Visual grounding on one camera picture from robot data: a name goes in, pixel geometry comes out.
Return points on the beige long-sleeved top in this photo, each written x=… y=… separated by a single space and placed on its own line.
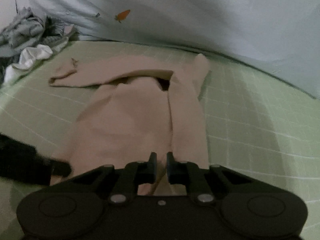
x=125 y=117

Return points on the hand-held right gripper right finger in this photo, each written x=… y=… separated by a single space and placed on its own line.
x=170 y=166

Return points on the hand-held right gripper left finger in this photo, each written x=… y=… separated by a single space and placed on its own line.
x=153 y=166

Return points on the light blue printed blanket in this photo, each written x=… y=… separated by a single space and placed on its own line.
x=175 y=17

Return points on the dark plaid shirt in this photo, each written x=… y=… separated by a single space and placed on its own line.
x=56 y=38

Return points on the grey garment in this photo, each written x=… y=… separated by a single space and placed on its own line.
x=22 y=27

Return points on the white garment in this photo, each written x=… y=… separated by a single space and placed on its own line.
x=32 y=53

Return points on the green grid bed sheet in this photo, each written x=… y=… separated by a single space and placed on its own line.
x=250 y=130

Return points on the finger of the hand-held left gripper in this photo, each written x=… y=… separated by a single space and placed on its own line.
x=61 y=168

